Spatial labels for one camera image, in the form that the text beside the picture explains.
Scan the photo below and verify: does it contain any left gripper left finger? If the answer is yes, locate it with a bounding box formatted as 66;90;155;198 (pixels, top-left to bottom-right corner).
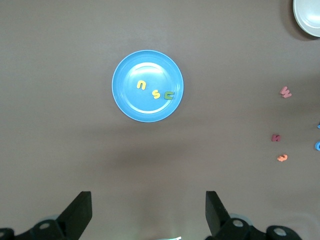
0;190;93;240

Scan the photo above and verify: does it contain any beige plate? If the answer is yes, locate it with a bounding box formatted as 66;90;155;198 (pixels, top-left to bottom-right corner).
292;0;320;38

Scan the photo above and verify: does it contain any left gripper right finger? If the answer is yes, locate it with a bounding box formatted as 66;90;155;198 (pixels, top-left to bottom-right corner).
205;190;301;240

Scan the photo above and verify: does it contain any pink foam letter w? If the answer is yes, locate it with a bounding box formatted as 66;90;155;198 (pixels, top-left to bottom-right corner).
279;86;293;99

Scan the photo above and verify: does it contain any blue plate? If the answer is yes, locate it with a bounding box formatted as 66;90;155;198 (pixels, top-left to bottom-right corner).
111;49;185;123

